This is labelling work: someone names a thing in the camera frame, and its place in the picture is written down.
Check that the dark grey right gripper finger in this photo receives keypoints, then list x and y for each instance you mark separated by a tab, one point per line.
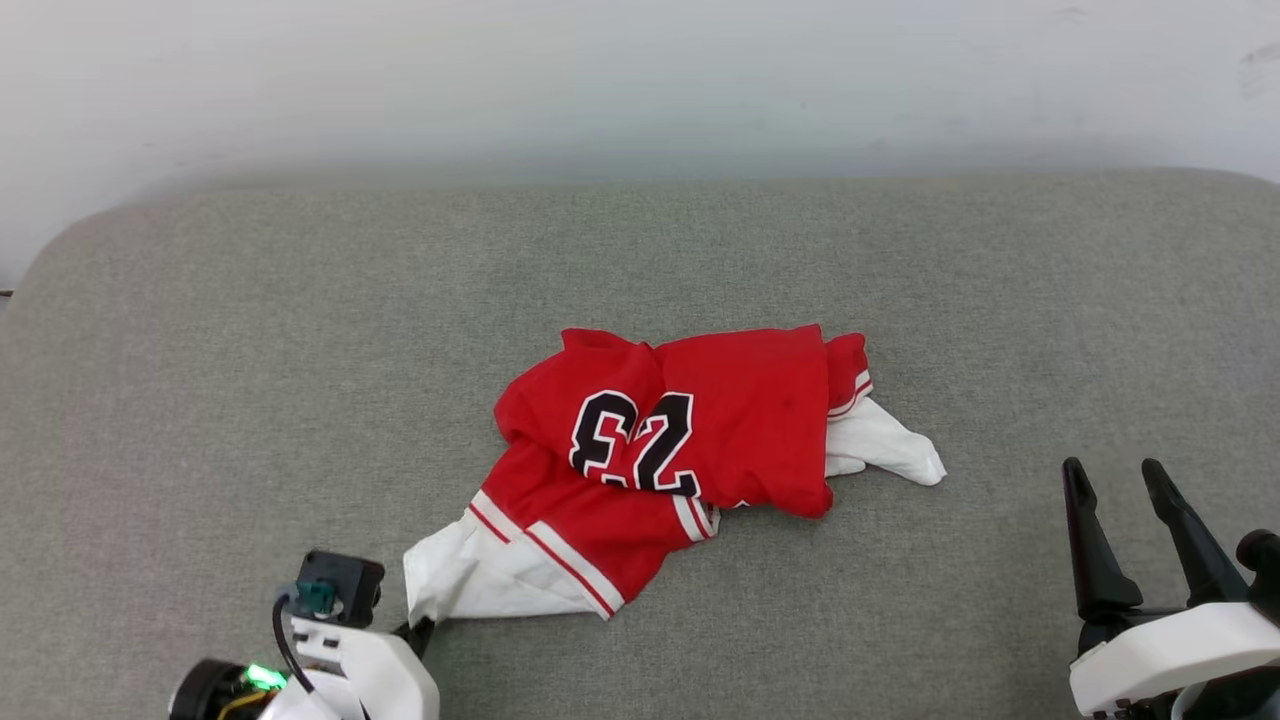
1195	545
1095	550

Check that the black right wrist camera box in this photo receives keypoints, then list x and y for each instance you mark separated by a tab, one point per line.
1262	560

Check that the white and grey left robot arm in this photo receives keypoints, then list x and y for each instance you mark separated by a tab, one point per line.
210	692

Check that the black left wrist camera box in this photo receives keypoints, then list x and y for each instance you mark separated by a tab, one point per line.
345	580

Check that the teal left camera connector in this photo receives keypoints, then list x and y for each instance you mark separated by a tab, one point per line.
315	598

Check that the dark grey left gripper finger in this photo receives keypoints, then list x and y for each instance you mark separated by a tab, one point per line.
416	638

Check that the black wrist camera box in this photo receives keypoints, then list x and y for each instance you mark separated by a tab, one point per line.
1262	560
345	580

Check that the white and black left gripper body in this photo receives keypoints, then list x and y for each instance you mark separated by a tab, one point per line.
380	675

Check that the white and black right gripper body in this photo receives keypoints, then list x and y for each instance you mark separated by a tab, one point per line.
1170	655

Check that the red and white jersey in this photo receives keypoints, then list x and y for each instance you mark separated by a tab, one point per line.
730	420

